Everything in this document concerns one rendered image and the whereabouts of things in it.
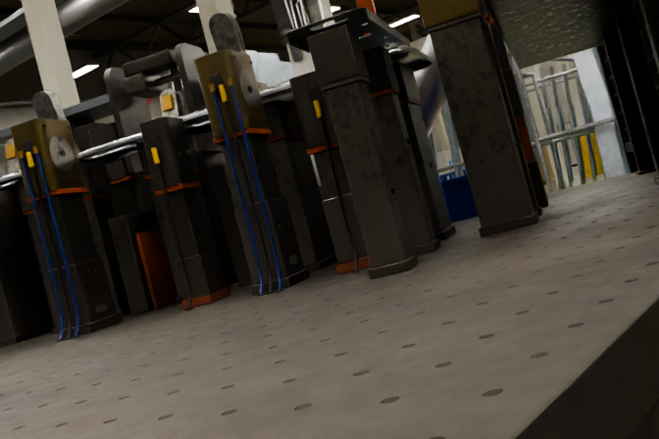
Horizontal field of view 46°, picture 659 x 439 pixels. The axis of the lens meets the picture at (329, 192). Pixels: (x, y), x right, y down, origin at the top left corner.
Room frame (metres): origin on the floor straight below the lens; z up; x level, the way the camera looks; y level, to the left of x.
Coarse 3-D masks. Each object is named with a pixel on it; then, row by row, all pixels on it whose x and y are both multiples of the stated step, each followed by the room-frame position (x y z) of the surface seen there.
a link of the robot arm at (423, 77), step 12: (432, 48) 1.74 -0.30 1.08; (432, 60) 1.75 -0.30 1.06; (420, 72) 1.78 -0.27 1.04; (432, 72) 1.76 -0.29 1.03; (420, 84) 1.78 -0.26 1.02; (432, 84) 1.77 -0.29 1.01; (420, 96) 1.79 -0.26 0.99; (432, 96) 1.78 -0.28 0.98; (444, 96) 1.80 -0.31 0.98; (420, 108) 1.80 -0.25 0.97; (432, 108) 1.80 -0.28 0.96; (432, 120) 1.83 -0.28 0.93
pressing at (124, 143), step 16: (400, 48) 1.16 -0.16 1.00; (416, 48) 1.19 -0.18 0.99; (416, 64) 1.37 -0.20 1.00; (272, 96) 1.31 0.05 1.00; (288, 96) 1.35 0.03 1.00; (192, 128) 1.44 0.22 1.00; (208, 128) 1.46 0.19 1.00; (112, 144) 1.33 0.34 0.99; (128, 144) 1.41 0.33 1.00; (96, 160) 1.51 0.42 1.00; (112, 160) 1.54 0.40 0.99; (16, 176) 1.38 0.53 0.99
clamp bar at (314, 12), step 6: (306, 0) 1.47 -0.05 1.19; (312, 0) 1.47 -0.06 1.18; (318, 0) 1.46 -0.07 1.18; (306, 6) 1.47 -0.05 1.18; (312, 6) 1.47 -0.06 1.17; (318, 6) 1.46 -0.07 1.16; (306, 12) 1.47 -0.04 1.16; (312, 12) 1.47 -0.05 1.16; (318, 12) 1.45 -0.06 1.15; (306, 18) 1.46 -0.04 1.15; (312, 18) 1.47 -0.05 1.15; (318, 18) 1.45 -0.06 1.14; (324, 18) 1.47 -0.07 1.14; (324, 24) 1.45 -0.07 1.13
